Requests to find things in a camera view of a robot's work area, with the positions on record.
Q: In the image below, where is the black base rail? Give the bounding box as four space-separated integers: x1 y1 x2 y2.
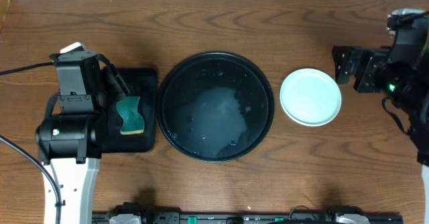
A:
91 203 404 224

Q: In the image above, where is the green yellow sponge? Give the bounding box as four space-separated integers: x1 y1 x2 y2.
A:
116 97 145 135

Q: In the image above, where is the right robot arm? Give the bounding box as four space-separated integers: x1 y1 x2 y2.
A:
332 8 428 188

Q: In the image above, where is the rectangular black tray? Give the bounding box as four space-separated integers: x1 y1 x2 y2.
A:
103 68 158 154

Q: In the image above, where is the round black tray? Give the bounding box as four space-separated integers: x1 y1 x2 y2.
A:
156 52 275 162

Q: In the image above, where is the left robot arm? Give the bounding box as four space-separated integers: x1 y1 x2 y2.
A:
36 42 129 223

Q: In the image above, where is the light blue plate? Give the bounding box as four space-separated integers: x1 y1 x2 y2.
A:
280 68 342 127

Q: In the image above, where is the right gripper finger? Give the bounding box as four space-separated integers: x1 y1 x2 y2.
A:
353 58 382 93
332 46 372 85

